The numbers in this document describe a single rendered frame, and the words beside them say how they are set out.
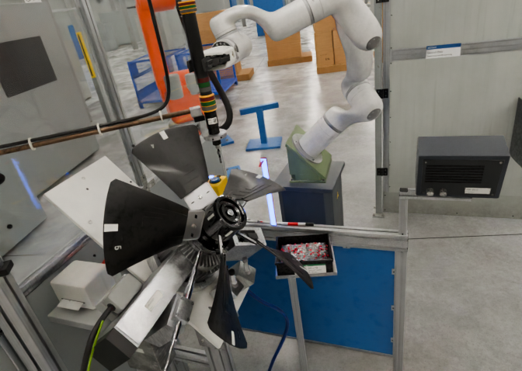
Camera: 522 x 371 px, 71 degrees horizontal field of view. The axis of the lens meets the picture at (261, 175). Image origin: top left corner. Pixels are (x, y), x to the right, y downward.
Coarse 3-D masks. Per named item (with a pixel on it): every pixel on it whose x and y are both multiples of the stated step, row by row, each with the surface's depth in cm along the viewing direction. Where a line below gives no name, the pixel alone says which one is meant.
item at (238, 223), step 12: (216, 204) 104; (228, 204) 108; (240, 204) 111; (204, 216) 106; (216, 216) 102; (228, 216) 106; (240, 216) 109; (204, 228) 105; (216, 228) 103; (228, 228) 102; (240, 228) 105; (192, 240) 107; (204, 240) 108; (216, 240) 106; (228, 240) 114
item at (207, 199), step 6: (204, 186) 112; (210, 186) 111; (192, 192) 111; (198, 192) 111; (204, 192) 111; (210, 192) 111; (186, 198) 111; (192, 198) 111; (204, 198) 111; (210, 198) 111; (192, 204) 110; (198, 204) 110; (204, 204) 110
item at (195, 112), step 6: (192, 108) 102; (198, 108) 101; (192, 114) 101; (198, 114) 102; (198, 120) 102; (204, 120) 103; (204, 126) 103; (204, 132) 104; (222, 132) 106; (204, 138) 105; (210, 138) 104; (216, 138) 104; (222, 138) 105
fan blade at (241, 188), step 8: (232, 176) 136; (240, 176) 136; (248, 176) 137; (232, 184) 131; (240, 184) 131; (248, 184) 130; (256, 184) 131; (264, 184) 132; (272, 184) 135; (224, 192) 126; (232, 192) 125; (240, 192) 124; (248, 192) 124; (256, 192) 125; (264, 192) 126; (272, 192) 128; (248, 200) 119
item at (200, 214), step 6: (192, 210) 101; (198, 210) 103; (192, 216) 102; (198, 216) 103; (186, 222) 101; (192, 222) 102; (198, 222) 104; (186, 228) 102; (192, 228) 103; (198, 228) 105; (186, 234) 102; (198, 234) 105; (186, 240) 103
